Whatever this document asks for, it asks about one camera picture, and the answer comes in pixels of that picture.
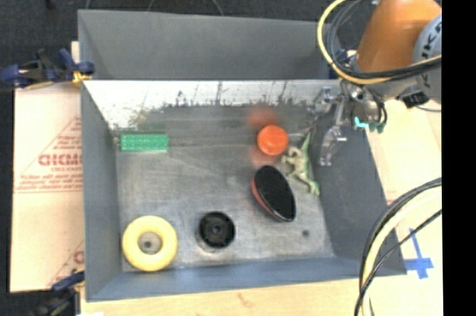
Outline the brown cardboard board, red print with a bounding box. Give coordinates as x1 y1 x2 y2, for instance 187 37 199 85
8 83 86 294

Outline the orange round cap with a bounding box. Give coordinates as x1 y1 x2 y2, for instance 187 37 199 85
257 124 289 157

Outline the black round lid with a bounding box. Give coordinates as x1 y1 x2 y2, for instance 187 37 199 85
196 210 237 249

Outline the green studded flat block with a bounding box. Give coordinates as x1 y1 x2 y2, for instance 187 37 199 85
119 132 170 153

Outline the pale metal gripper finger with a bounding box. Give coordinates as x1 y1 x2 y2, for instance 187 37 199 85
306 86 338 119
319 125 349 167

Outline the yellow foam ring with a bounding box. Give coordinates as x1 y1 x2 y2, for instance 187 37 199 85
121 215 179 273

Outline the green toy dinosaur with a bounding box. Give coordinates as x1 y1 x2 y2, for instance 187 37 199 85
280 132 321 196

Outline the grey metal bin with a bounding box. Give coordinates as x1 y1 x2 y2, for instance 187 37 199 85
77 8 408 303

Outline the black and red oval brush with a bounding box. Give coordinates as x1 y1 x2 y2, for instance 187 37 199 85
251 165 298 223

